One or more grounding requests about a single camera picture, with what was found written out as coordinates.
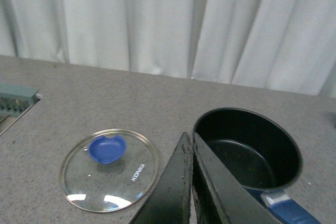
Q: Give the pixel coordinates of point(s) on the white curtain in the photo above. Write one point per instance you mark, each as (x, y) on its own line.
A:
(286, 45)

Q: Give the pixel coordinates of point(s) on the green dish rack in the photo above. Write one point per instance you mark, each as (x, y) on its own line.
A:
(15, 100)

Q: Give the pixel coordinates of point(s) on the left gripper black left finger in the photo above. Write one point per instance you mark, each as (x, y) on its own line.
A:
(170, 200)

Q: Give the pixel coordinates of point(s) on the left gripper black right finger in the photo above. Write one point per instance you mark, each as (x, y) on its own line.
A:
(219, 197)

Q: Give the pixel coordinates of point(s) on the dark blue pot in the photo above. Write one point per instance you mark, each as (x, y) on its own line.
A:
(260, 154)

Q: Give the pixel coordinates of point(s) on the glass lid blue knob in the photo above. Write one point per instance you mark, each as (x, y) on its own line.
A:
(109, 170)

